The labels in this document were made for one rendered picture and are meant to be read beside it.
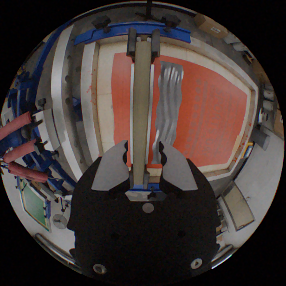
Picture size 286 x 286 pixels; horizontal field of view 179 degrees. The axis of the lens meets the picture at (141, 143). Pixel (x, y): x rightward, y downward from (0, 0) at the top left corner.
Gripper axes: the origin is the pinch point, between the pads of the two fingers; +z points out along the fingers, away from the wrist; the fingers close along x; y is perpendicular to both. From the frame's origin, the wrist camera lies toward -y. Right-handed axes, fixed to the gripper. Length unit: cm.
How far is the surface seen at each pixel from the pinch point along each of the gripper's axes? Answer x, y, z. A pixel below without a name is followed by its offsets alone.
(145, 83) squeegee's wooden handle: 0.2, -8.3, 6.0
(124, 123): -5.6, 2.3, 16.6
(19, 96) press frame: -68, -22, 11
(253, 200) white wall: 366, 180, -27
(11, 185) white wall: -413, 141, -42
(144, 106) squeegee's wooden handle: 0.1, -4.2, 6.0
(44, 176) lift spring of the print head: -58, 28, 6
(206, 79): 20.9, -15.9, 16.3
